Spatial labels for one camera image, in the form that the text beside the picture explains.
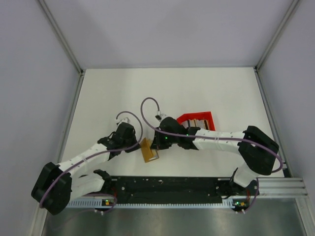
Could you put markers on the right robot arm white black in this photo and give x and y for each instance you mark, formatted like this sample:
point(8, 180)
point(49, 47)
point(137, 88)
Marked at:
point(258, 151)

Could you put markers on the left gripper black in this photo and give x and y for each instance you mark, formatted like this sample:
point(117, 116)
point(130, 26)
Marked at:
point(132, 149)

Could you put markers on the yellow leather card holder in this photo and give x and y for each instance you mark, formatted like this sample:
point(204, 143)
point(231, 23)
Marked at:
point(148, 153)

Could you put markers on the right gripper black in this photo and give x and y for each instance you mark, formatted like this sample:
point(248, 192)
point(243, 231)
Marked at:
point(157, 144)

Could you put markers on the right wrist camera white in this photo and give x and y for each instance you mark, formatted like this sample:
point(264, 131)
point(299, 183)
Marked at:
point(160, 116)

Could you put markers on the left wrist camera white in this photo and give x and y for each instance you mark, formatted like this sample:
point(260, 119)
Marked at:
point(125, 120)

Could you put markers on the red plastic card bin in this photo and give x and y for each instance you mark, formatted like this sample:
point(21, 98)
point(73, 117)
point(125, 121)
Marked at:
point(201, 115)

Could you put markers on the stack of cards in bin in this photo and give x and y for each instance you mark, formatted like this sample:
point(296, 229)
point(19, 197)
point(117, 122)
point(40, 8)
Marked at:
point(196, 123)

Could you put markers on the grey slotted cable duct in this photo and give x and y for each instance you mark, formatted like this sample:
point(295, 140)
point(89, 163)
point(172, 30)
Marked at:
point(103, 204)

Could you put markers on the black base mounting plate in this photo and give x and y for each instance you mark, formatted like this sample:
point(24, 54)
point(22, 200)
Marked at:
point(174, 190)

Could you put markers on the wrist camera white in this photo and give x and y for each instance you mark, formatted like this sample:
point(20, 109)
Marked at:
point(160, 116)
point(125, 120)

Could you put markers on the aluminium frame rail front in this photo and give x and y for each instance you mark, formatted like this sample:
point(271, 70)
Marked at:
point(281, 187)

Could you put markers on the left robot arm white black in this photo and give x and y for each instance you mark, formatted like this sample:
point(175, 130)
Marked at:
point(59, 184)

